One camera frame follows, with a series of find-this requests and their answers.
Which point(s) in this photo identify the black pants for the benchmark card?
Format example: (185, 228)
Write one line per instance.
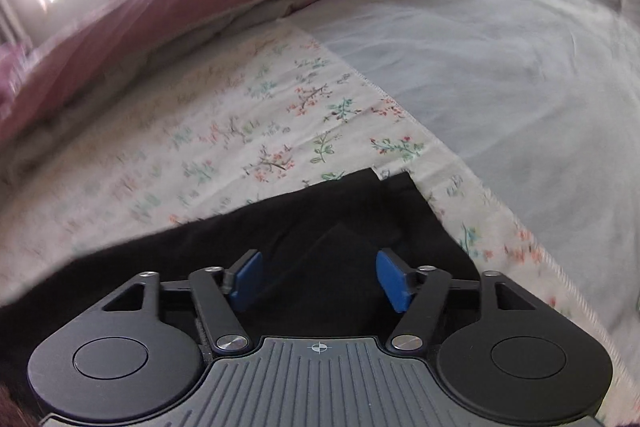
(325, 217)

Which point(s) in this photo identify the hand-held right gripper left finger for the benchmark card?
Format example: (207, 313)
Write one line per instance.
(247, 279)

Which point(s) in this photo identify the person's maroon clothing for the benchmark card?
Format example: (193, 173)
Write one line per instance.
(7, 412)

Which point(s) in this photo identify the pink pillow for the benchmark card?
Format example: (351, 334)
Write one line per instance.
(10, 72)

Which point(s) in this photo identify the floral bed sheet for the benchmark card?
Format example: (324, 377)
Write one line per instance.
(225, 117)

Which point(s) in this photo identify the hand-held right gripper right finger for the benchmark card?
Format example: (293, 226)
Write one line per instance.
(392, 279)

